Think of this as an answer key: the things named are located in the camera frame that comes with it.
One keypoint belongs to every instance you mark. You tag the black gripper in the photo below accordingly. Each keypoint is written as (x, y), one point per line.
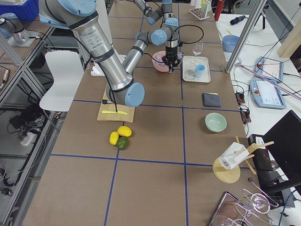
(170, 51)

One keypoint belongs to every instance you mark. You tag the pink bowl of ice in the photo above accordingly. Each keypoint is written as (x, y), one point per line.
(158, 63)

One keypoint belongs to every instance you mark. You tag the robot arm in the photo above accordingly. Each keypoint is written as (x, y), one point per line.
(155, 9)
(81, 17)

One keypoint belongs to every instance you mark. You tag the light blue plastic cup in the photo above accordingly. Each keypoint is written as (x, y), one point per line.
(199, 70)

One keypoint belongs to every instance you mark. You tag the wooden cup tree stand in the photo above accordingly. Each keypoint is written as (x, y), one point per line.
(233, 175)

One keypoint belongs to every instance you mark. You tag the cream bear serving tray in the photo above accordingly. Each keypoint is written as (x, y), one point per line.
(188, 69)

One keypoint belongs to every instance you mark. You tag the clear wine glass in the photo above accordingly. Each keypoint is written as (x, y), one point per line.
(197, 50)

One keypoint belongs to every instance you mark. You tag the blue plastic bowl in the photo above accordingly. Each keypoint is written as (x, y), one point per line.
(229, 42)

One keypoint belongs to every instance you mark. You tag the metal rod green tip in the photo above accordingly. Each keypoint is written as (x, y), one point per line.
(268, 80)

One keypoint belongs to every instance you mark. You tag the green ceramic bowl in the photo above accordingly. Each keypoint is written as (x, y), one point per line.
(215, 122)

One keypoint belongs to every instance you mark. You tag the red cylinder bottle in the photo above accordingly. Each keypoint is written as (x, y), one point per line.
(218, 9)

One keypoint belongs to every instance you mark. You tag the large yellow lemon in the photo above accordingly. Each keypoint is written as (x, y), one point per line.
(124, 131)

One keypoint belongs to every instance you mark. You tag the yellow plastic knife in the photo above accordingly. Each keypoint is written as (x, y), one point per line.
(114, 112)

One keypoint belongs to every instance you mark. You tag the green lime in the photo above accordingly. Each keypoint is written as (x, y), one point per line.
(122, 143)

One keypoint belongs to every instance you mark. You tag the small yellow lemon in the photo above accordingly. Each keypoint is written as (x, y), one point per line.
(114, 137)

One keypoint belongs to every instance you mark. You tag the near teach pendant tablet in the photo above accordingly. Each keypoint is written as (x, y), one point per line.
(266, 94)

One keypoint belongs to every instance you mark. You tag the teach pendant tablet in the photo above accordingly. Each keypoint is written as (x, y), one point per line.
(270, 68)
(266, 94)

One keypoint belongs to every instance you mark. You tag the far teach pendant tablet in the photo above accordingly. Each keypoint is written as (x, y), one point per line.
(270, 68)

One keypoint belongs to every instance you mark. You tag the white plastic chair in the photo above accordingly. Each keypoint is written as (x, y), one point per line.
(67, 71)

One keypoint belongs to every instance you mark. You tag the white paper carton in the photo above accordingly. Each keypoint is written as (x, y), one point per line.
(233, 156)

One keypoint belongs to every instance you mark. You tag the black monitor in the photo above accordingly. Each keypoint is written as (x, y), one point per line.
(286, 151)

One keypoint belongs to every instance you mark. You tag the blue storage bin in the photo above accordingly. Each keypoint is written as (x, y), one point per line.
(27, 12)

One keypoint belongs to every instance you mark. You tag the white wire cup rack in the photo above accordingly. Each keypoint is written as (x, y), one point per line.
(200, 8)

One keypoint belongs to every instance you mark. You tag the aluminium frame post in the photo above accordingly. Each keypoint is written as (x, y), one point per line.
(244, 34)

